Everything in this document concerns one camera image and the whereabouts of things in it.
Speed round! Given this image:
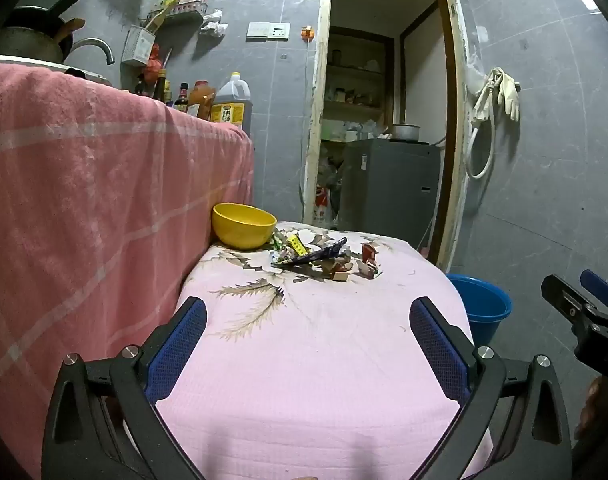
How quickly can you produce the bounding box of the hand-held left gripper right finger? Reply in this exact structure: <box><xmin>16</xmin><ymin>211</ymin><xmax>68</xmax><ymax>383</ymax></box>
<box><xmin>409</xmin><ymin>296</ymin><xmax>574</xmax><ymax>480</ymax></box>

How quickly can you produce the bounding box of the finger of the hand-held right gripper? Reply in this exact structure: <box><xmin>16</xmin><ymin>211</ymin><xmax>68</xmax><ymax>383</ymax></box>
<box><xmin>579</xmin><ymin>268</ymin><xmax>608</xmax><ymax>309</ymax></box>
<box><xmin>541</xmin><ymin>273</ymin><xmax>592</xmax><ymax>332</ymax></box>

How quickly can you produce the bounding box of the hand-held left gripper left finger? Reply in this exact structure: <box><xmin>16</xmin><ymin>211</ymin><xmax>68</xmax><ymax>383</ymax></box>
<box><xmin>41</xmin><ymin>296</ymin><xmax>208</xmax><ymax>480</ymax></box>

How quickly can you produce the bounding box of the blue plastic bucket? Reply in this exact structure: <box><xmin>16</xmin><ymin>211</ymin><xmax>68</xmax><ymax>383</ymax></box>
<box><xmin>445</xmin><ymin>273</ymin><xmax>513</xmax><ymax>348</ymax></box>

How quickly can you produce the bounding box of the pile of snack wrappers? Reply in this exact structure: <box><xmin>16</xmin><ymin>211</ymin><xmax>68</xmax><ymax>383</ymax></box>
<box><xmin>269</xmin><ymin>227</ymin><xmax>382</xmax><ymax>283</ymax></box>

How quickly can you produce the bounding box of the person's right hand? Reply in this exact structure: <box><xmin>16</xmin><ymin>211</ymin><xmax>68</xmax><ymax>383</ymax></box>
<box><xmin>575</xmin><ymin>375</ymin><xmax>608</xmax><ymax>441</ymax></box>

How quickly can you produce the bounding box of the pink floral blanket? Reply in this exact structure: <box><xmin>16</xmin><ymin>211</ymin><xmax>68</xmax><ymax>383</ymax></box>
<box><xmin>156</xmin><ymin>220</ymin><xmax>495</xmax><ymax>480</ymax></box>

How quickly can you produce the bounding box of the yellow bowl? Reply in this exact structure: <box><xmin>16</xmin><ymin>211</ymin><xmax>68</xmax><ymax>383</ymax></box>
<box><xmin>212</xmin><ymin>203</ymin><xmax>278</xmax><ymax>251</ymax></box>

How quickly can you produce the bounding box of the grey refrigerator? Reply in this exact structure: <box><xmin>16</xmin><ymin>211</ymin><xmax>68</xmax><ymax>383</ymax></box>
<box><xmin>336</xmin><ymin>139</ymin><xmax>442</xmax><ymax>251</ymax></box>

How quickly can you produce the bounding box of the red white sack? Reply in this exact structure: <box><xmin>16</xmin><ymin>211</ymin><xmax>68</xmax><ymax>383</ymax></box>
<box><xmin>313</xmin><ymin>185</ymin><xmax>335</xmax><ymax>229</ymax></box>

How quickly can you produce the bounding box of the pink checked cloth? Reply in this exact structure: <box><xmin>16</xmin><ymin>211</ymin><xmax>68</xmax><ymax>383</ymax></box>
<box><xmin>0</xmin><ymin>60</ymin><xmax>255</xmax><ymax>478</ymax></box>

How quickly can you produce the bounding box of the metal cooking pot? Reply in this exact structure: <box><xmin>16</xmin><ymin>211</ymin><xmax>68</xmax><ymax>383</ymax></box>
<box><xmin>391</xmin><ymin>122</ymin><xmax>423</xmax><ymax>142</ymax></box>

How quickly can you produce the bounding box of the cooking oil jug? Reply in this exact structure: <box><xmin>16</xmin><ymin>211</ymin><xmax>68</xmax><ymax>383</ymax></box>
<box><xmin>210</xmin><ymin>72</ymin><xmax>253</xmax><ymax>131</ymax></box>

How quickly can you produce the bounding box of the red mesh bag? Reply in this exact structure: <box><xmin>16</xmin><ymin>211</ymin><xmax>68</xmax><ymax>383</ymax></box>
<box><xmin>145</xmin><ymin>45</ymin><xmax>165</xmax><ymax>79</ymax></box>

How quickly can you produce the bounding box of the wooden storage shelf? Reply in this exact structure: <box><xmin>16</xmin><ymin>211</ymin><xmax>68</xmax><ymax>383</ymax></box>
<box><xmin>321</xmin><ymin>27</ymin><xmax>396</xmax><ymax>141</ymax></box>

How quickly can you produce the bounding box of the white utensil holder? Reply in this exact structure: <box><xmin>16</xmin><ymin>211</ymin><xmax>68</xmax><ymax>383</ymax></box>
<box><xmin>121</xmin><ymin>25</ymin><xmax>158</xmax><ymax>67</ymax></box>

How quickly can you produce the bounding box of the metal faucet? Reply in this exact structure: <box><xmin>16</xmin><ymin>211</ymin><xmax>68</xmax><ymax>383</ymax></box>
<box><xmin>66</xmin><ymin>37</ymin><xmax>116</xmax><ymax>68</ymax></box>

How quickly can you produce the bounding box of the steel sink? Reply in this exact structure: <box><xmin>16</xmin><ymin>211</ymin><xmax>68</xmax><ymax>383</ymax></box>
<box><xmin>0</xmin><ymin>54</ymin><xmax>114</xmax><ymax>86</ymax></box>

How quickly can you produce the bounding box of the white crumpled bag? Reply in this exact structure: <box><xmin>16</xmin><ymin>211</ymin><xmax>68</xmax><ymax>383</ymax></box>
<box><xmin>199</xmin><ymin>9</ymin><xmax>230</xmax><ymax>39</ymax></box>

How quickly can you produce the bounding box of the wooden spatula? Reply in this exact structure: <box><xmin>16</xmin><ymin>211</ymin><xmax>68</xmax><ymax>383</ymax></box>
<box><xmin>144</xmin><ymin>9</ymin><xmax>168</xmax><ymax>34</ymax></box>

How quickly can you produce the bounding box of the black wok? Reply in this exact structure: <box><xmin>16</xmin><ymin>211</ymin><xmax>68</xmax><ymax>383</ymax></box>
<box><xmin>0</xmin><ymin>0</ymin><xmax>105</xmax><ymax>63</ymax></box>

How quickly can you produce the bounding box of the white shower hose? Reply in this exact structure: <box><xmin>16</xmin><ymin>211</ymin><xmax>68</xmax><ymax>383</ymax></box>
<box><xmin>465</xmin><ymin>67</ymin><xmax>503</xmax><ymax>180</ymax></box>

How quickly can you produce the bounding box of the wooden door frame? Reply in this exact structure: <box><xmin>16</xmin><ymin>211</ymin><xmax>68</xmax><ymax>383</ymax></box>
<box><xmin>301</xmin><ymin>0</ymin><xmax>472</xmax><ymax>271</ymax></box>

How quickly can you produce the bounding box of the wall rack with packets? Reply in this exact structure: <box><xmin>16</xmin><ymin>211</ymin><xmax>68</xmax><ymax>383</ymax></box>
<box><xmin>146</xmin><ymin>0</ymin><xmax>208</xmax><ymax>26</ymax></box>

